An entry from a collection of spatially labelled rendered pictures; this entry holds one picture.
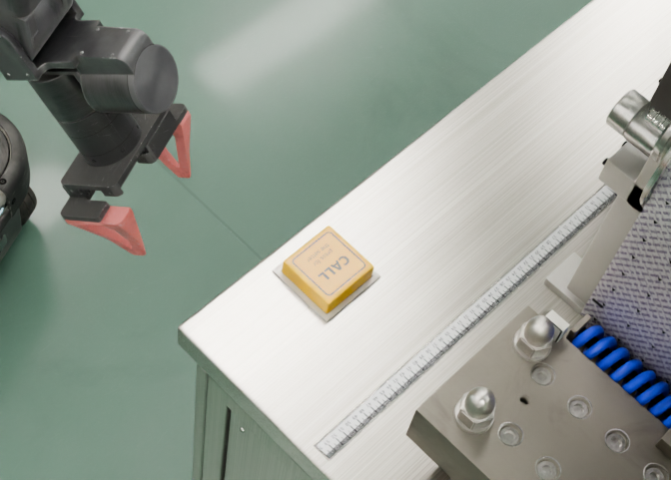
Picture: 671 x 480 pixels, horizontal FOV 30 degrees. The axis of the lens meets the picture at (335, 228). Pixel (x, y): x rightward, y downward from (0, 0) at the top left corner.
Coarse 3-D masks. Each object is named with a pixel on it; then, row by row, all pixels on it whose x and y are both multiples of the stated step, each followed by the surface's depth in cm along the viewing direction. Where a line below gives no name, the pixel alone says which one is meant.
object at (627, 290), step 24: (624, 240) 109; (648, 240) 107; (624, 264) 111; (648, 264) 109; (600, 288) 116; (624, 288) 113; (648, 288) 111; (600, 312) 118; (624, 312) 116; (648, 312) 113; (624, 336) 118; (648, 336) 115; (648, 360) 117
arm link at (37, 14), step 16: (0, 0) 96; (16, 0) 95; (32, 0) 97; (48, 0) 101; (64, 0) 102; (0, 16) 98; (16, 16) 97; (32, 16) 98; (48, 16) 101; (16, 32) 99; (32, 32) 99; (48, 32) 101; (32, 48) 100
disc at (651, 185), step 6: (666, 156) 99; (666, 162) 99; (660, 168) 99; (666, 168) 100; (654, 174) 100; (660, 174) 100; (654, 180) 100; (648, 186) 101; (654, 186) 102; (648, 192) 102; (642, 198) 103; (648, 198) 103; (642, 204) 104
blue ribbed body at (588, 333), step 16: (576, 336) 118; (592, 336) 117; (608, 336) 118; (592, 352) 117; (608, 352) 118; (624, 352) 117; (624, 368) 116; (640, 368) 117; (624, 384) 117; (640, 384) 115; (656, 384) 115; (640, 400) 115; (656, 400) 116; (656, 416) 115
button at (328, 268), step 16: (320, 240) 133; (336, 240) 133; (304, 256) 132; (320, 256) 132; (336, 256) 132; (352, 256) 133; (288, 272) 132; (304, 272) 131; (320, 272) 131; (336, 272) 131; (352, 272) 132; (368, 272) 132; (304, 288) 132; (320, 288) 130; (336, 288) 130; (352, 288) 132; (320, 304) 131; (336, 304) 132
